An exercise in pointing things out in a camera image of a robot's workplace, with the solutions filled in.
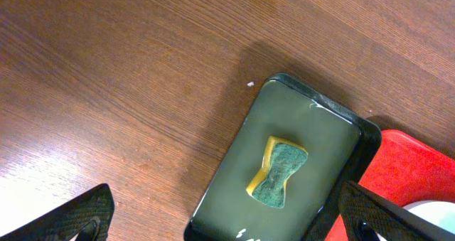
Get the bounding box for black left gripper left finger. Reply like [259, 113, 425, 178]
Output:
[1, 183, 114, 241]

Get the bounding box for light blue plate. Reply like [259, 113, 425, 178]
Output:
[365, 200, 454, 240]

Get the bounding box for green yellow sponge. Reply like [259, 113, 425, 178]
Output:
[246, 136, 309, 209]

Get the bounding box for red plastic tray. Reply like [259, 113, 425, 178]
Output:
[327, 130, 454, 240]

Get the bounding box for dark green tray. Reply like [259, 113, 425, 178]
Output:
[183, 73, 382, 240]

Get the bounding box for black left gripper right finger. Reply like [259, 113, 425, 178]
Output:
[338, 181, 454, 241]

